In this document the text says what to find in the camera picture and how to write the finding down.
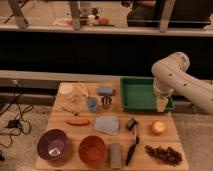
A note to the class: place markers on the bunch of dark grapes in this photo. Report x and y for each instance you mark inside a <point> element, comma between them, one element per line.
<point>169,155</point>

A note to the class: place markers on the orange bowl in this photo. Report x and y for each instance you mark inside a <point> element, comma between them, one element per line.
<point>92,150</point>

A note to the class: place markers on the purple bowl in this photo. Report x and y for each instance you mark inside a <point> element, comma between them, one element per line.
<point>52,144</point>

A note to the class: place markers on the black handled brush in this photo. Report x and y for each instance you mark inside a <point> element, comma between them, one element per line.
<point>132,125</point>

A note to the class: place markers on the blue cup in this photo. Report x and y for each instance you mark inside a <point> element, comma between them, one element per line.
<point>92,104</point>

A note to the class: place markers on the green plastic tray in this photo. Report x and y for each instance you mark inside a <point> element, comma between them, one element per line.
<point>137,94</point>

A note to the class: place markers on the grey rectangular block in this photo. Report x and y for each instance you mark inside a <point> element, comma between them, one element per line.
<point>115,156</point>

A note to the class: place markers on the yellow apple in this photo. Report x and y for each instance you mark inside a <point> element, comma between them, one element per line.
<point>158,127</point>

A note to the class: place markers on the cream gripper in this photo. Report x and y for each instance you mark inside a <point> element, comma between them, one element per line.
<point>161,103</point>

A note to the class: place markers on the blue sponge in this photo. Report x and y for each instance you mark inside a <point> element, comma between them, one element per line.
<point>102,91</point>

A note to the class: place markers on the blue grey cloth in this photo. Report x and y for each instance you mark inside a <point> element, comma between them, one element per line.
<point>107,124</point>

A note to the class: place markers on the clear plastic container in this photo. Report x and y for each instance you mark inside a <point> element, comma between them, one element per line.
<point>67,91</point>

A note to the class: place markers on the yellow banana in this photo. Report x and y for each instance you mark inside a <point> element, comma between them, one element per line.
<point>83,89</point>

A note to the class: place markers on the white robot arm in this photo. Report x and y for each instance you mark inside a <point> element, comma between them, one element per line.
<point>170,75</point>

